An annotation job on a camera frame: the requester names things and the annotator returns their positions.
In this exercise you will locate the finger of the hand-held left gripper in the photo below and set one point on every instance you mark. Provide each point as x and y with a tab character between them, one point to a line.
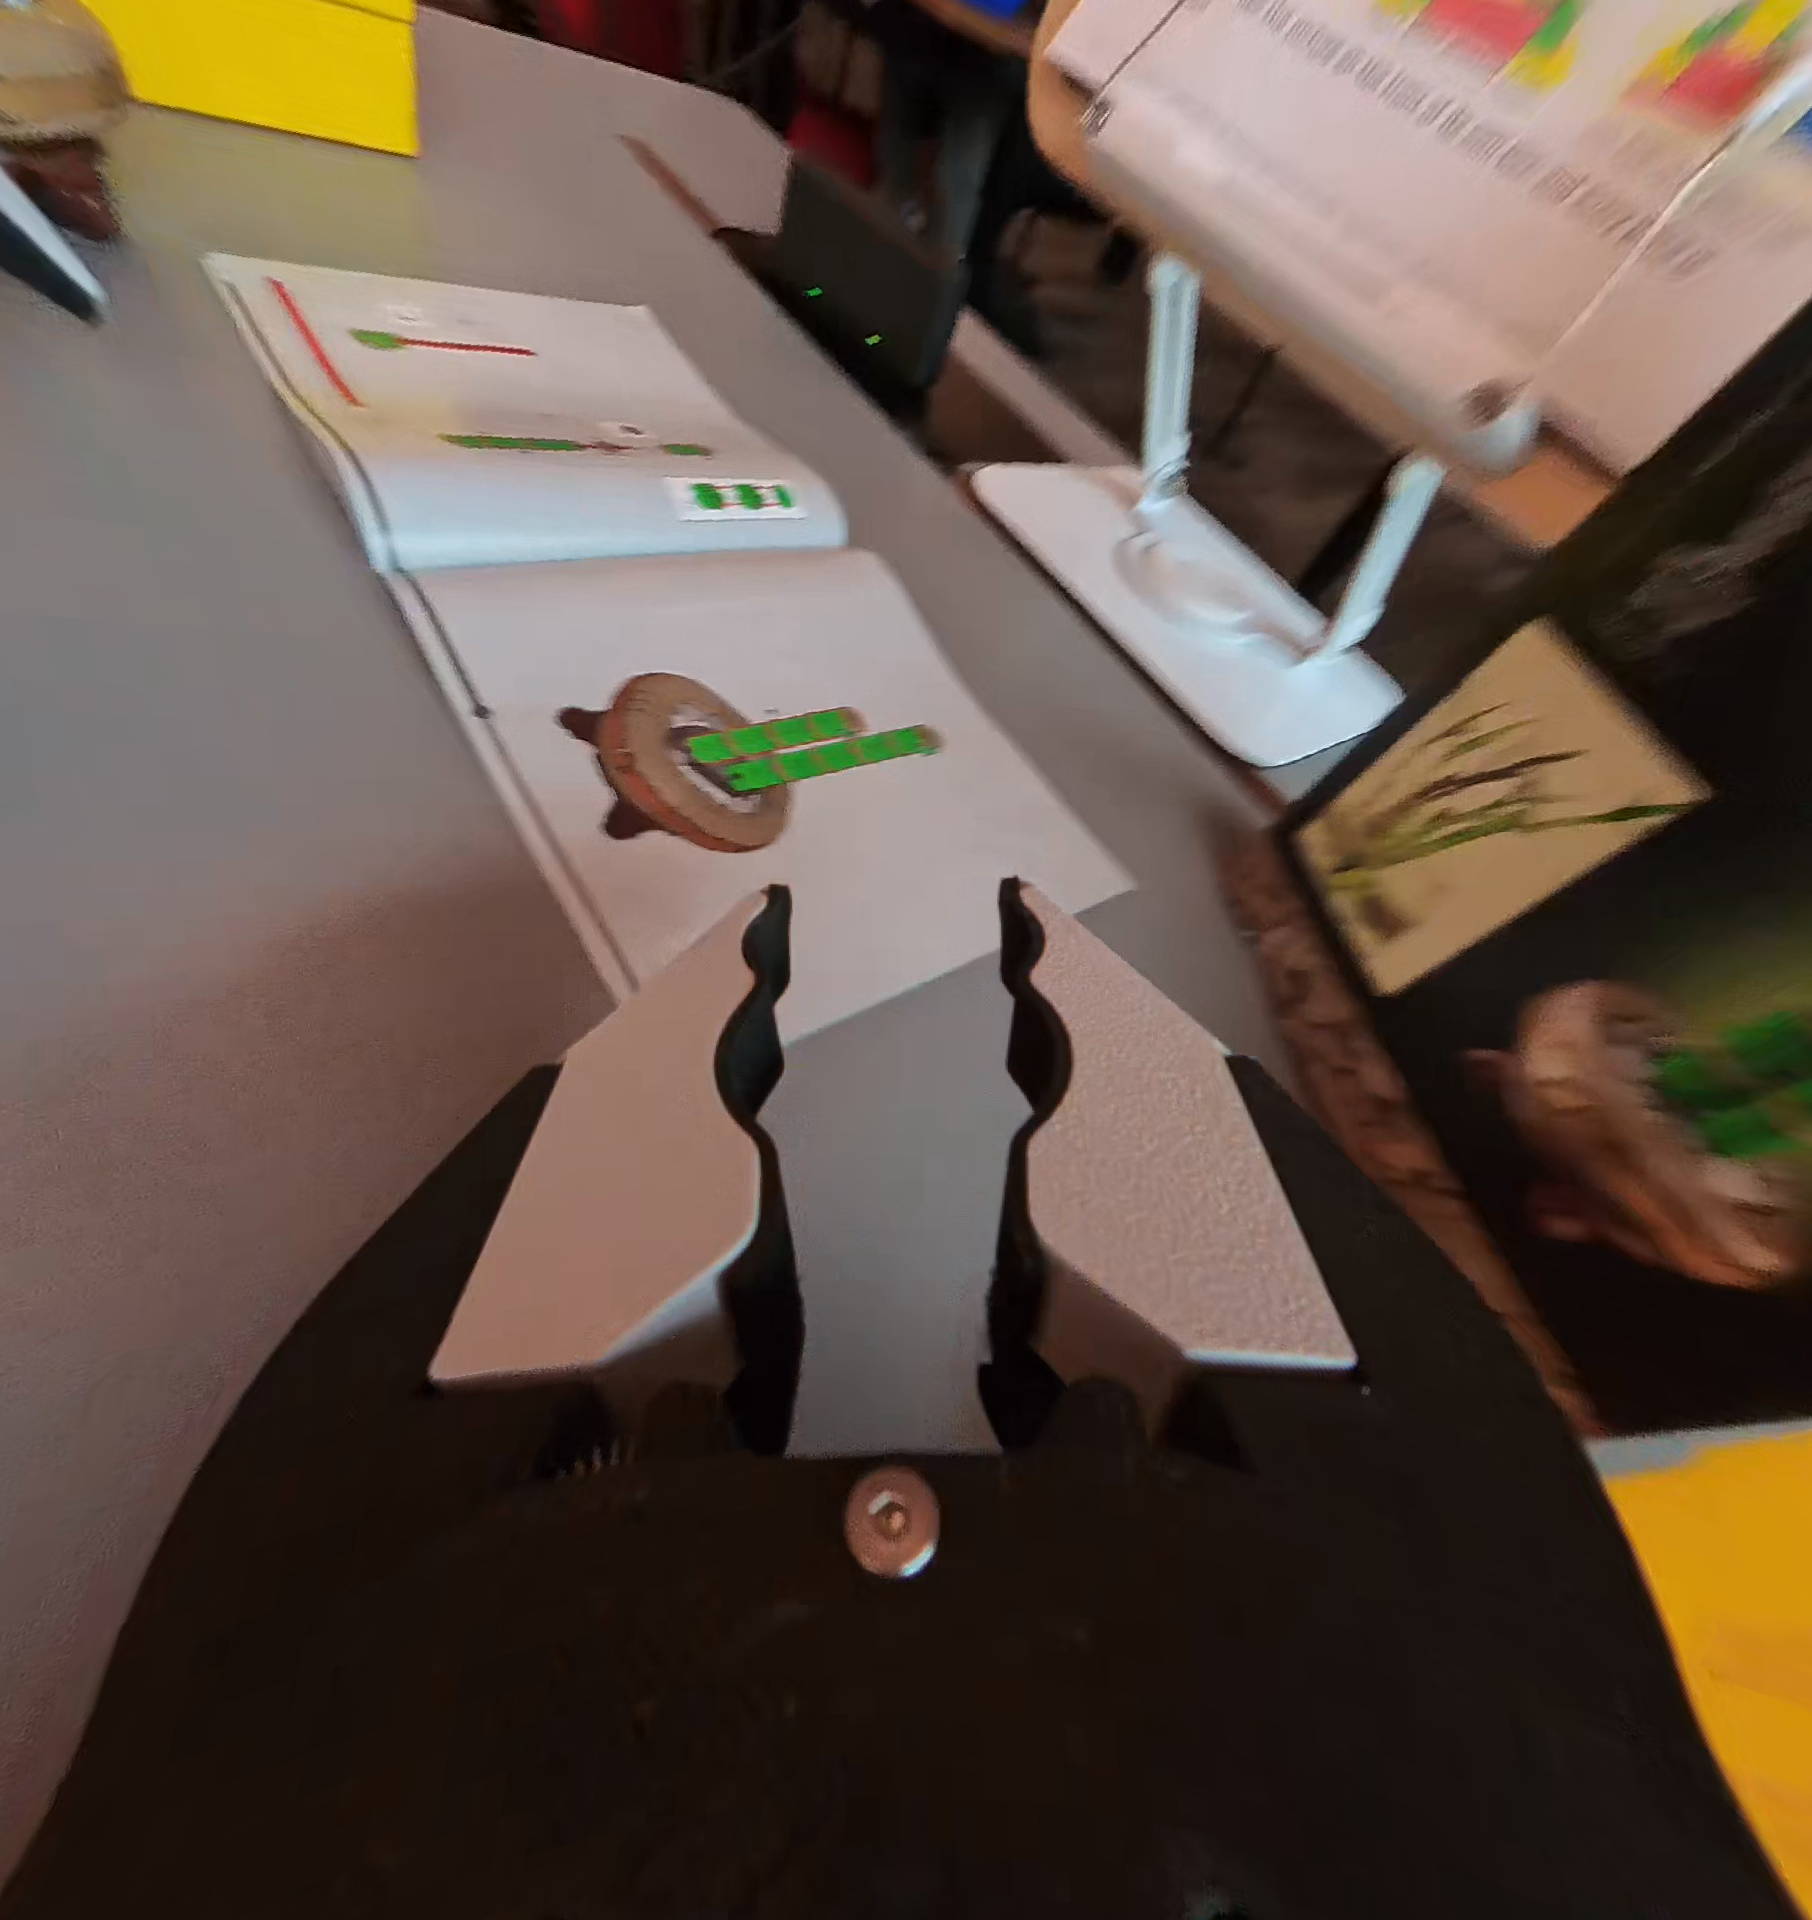
7	225

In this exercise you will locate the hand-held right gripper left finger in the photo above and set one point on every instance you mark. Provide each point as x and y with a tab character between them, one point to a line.
621	1200

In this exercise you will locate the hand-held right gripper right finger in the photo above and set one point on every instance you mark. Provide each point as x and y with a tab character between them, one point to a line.
1175	1200

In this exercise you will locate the toy brick bamboo model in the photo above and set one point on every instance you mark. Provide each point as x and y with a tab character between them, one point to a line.
35	90

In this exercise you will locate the building instruction booklet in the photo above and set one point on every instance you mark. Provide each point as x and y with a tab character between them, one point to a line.
845	645

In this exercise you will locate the grey desk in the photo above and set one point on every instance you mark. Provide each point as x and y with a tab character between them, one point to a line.
172	750

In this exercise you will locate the black bamboo set box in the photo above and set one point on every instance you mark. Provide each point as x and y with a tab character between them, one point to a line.
1596	1351

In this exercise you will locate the white document stand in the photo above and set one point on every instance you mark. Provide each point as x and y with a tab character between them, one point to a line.
1191	630

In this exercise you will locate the black box with green lights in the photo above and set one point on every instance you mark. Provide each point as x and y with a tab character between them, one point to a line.
861	284

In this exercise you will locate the printed instruction sheet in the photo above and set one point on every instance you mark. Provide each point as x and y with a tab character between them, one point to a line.
1447	150

